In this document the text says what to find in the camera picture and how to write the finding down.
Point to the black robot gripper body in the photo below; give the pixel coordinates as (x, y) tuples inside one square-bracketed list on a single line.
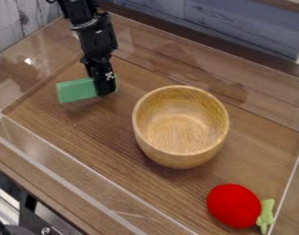
[(97, 36)]

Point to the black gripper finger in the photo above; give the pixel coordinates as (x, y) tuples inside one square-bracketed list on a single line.
[(105, 79)]

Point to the green rectangular block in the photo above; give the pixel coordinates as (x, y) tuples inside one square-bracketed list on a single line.
[(77, 90)]

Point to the brown wooden bowl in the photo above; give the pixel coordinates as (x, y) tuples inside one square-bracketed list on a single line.
[(181, 125)]

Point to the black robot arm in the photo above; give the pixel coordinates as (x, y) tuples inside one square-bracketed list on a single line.
[(71, 6)]

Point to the red plush tomato toy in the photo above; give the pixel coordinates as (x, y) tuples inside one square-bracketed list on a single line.
[(237, 207)]

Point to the clear acrylic tray wall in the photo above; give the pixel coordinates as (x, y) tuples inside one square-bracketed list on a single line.
[(85, 196)]

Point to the black table leg bracket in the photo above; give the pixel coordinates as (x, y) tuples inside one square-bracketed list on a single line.
[(31, 221)]

